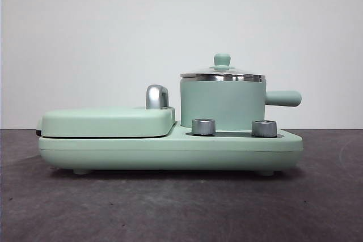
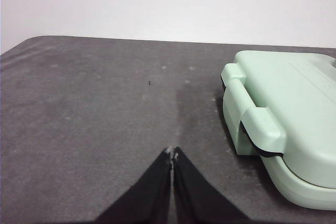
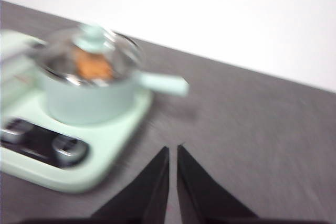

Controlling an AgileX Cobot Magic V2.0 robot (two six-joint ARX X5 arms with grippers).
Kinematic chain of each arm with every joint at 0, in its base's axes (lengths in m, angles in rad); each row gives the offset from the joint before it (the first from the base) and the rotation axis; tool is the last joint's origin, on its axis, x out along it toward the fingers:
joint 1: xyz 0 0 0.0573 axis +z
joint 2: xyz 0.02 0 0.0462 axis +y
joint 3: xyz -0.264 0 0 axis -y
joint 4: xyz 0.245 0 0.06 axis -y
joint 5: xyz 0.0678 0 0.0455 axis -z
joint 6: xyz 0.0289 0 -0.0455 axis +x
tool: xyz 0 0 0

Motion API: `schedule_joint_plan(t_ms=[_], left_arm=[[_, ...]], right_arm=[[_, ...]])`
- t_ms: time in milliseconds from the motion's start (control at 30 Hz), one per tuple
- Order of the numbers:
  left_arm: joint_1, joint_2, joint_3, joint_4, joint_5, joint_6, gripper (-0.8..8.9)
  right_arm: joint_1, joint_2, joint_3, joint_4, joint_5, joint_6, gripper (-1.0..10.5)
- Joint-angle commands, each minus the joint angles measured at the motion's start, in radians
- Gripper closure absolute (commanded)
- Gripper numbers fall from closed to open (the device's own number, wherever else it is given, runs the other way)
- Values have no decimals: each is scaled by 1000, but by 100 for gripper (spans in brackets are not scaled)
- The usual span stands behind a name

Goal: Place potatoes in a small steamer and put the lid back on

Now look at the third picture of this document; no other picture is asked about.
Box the mint green breakfast machine base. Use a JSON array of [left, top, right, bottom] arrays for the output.
[[0, 29, 154, 195]]

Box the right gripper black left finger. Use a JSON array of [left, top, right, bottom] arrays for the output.
[[89, 145, 170, 224]]

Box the mint green griddle cover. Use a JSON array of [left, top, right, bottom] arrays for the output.
[[0, 30, 44, 91]]

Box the glass lid with green knob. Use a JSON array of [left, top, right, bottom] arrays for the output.
[[43, 23, 145, 86]]

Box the silver control knob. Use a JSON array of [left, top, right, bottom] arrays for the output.
[[52, 134, 89, 167], [0, 120, 34, 143]]

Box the mint green steamer pot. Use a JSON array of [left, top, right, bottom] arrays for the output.
[[39, 58, 190, 126]]

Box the brown potato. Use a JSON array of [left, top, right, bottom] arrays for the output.
[[72, 47, 115, 80]]

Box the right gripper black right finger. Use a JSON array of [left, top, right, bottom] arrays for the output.
[[176, 144, 259, 224]]

